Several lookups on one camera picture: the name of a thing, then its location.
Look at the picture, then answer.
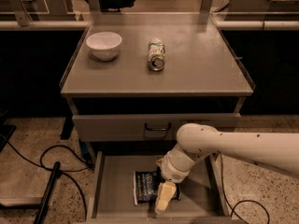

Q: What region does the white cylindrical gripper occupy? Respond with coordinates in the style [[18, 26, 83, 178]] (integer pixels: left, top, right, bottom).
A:
[[155, 144, 199, 215]]

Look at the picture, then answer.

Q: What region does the blue chip bag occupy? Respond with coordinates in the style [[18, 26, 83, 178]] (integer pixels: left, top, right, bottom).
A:
[[133, 170, 180, 205]]

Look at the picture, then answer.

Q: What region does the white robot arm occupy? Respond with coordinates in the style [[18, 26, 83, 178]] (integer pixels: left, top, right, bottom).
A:
[[155, 123, 299, 215]]

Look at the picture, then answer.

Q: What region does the open grey middle drawer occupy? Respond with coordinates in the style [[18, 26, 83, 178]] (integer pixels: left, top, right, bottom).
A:
[[87, 152, 232, 224]]

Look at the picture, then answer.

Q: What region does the grey top drawer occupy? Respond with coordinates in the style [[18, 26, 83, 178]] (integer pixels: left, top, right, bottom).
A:
[[73, 113, 241, 142]]

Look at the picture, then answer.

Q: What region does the grey drawer cabinet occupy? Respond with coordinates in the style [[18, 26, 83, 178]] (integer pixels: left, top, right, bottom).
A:
[[62, 13, 254, 224]]

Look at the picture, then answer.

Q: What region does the black bar on floor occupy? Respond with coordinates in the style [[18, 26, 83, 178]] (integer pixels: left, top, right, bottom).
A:
[[34, 161, 61, 224]]

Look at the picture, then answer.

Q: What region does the green white soda can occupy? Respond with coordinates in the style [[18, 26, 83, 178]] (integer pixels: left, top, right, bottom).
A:
[[148, 38, 165, 72]]

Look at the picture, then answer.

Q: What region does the white ceramic bowl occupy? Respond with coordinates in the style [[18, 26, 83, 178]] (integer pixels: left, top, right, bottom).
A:
[[86, 32, 122, 62]]

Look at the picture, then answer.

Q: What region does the black floor cable right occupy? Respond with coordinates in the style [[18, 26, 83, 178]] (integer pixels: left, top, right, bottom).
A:
[[220, 150, 271, 224]]

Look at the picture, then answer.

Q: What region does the black floor cable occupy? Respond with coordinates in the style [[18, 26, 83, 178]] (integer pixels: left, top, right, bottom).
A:
[[0, 133, 95, 219], [220, 150, 271, 224]]

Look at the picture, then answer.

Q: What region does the black drawer handle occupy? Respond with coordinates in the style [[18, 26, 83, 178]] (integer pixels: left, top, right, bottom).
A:
[[144, 123, 172, 132]]

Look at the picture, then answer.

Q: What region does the black floor cable left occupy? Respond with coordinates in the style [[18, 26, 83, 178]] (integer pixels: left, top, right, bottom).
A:
[[0, 133, 95, 219]]

